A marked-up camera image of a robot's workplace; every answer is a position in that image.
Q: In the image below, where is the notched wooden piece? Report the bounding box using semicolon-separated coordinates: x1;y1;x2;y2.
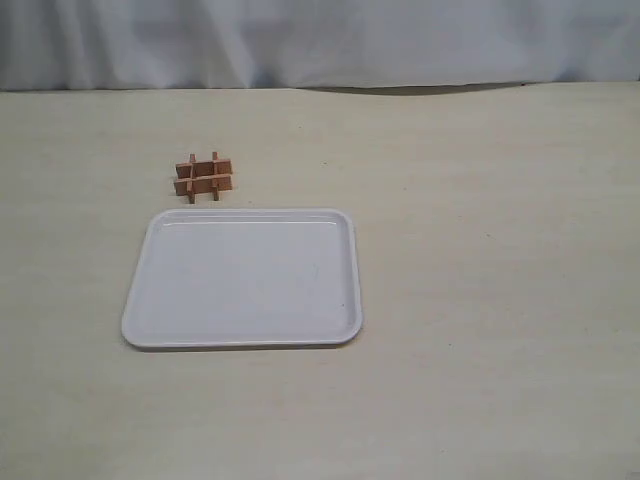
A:
175;159;233;179
212;151;219;202
186;153;196;204
173;175;233;196

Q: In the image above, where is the white rectangular plastic tray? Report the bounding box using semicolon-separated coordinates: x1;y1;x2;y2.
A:
121;208;363;350

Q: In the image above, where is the white backdrop cloth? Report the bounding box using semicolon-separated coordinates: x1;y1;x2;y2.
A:
1;1;639;90

